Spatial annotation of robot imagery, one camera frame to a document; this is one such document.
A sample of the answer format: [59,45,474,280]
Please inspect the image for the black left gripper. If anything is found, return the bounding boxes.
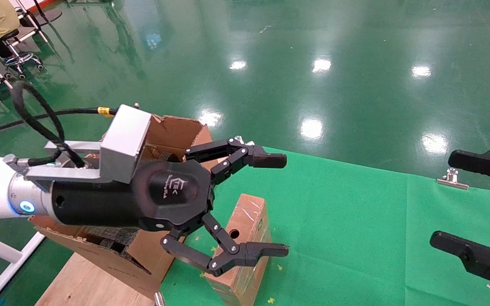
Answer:
[51,137,289,277]

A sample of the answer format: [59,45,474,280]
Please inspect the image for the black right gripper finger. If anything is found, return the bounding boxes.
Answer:
[448,149,490,190]
[430,230,490,301]

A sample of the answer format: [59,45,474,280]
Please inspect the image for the large open cardboard carton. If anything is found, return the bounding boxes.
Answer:
[28,114,223,298]

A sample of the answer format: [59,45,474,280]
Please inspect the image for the black foam block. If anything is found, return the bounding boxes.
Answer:
[155,151,186,164]
[84,226,139,255]

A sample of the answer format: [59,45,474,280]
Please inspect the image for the green table cloth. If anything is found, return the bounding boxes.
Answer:
[160,144,490,306]

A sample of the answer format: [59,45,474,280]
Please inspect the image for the black stool chrome base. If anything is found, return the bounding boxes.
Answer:
[0,29,45,80]

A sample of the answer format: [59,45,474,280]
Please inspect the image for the black stand round base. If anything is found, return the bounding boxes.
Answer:
[32,0,63,25]

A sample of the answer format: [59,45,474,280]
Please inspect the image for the white framed desk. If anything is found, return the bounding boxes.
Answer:
[5,0,49,44]

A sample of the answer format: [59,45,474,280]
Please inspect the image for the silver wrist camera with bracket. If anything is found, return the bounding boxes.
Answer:
[26,104,152,184]

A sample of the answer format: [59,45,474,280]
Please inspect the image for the black camera cable yellow tag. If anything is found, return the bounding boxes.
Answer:
[0,80,119,169]

